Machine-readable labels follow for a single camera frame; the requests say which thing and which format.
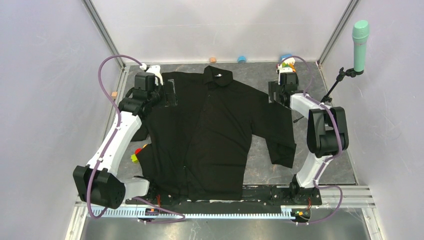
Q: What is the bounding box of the black shirt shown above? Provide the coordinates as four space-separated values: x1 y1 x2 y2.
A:
135 66 296 201

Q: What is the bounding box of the wooden cube at left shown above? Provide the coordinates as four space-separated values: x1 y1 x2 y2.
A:
110 91 118 100

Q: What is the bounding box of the colourful toy block car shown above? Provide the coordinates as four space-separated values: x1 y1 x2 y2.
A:
276 54 296 74

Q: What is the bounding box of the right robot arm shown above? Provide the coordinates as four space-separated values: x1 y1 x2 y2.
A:
268 70 349 204

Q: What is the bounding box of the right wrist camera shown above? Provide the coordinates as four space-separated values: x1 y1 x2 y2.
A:
276 61 296 74

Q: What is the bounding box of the white toothed rail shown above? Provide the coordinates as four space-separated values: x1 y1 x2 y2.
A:
102 206 295 220

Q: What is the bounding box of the black tripod microphone stand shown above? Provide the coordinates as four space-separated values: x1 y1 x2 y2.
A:
293 67 365 124

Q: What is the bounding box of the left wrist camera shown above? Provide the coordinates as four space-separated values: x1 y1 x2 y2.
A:
146 65 164 86

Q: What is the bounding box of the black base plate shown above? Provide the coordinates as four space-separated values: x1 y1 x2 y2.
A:
144 184 323 214

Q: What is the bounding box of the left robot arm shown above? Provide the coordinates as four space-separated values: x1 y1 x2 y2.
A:
72 72 178 209

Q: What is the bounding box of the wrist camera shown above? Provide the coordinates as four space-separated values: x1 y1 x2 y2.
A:
146 65 164 86
276 61 296 74

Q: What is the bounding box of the colourful toy pile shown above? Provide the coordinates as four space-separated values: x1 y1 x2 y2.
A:
130 144 149 164

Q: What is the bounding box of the blue cap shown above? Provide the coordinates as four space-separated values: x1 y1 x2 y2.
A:
237 55 247 64

